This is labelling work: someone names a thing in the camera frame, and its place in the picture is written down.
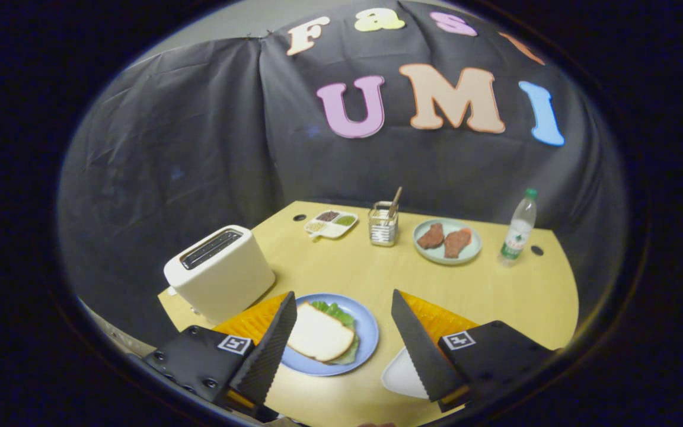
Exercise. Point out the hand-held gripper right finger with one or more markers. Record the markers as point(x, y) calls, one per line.
point(418, 350)

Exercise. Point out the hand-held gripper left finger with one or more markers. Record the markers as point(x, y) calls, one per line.
point(267, 350)

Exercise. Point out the toasted bread slice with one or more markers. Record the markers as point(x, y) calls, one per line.
point(318, 335)

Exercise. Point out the green lettuce leaf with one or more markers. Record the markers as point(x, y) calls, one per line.
point(335, 311)

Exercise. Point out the white plate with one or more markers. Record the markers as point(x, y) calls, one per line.
point(404, 376)

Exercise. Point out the blue plate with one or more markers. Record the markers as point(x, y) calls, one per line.
point(368, 332)

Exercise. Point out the white toaster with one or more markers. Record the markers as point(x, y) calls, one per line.
point(223, 284)

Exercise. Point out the pale green plate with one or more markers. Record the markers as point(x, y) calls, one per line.
point(436, 255)

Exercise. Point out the reddish brown meat patty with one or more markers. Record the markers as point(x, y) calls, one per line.
point(457, 243)

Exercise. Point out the dark brown meat patty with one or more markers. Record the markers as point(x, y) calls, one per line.
point(431, 236)

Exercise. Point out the white divided condiment tray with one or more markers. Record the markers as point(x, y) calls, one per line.
point(332, 230)

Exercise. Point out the clear plastic water bottle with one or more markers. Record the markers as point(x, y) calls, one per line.
point(516, 234)

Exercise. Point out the black backdrop cloth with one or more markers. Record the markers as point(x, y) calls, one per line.
point(199, 148)

